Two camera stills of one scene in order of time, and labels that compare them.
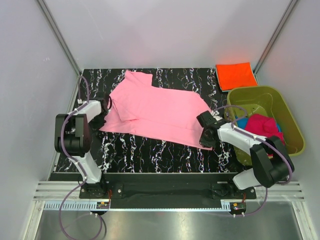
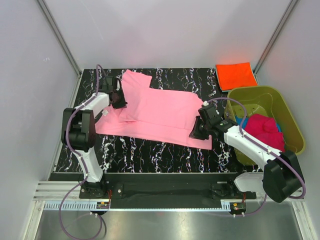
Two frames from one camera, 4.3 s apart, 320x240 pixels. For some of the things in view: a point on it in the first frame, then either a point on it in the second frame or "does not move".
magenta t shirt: [264, 126] does not move
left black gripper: [96, 126] to [122, 104]
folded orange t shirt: [235, 76] does not move
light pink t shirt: [136, 106] does not move
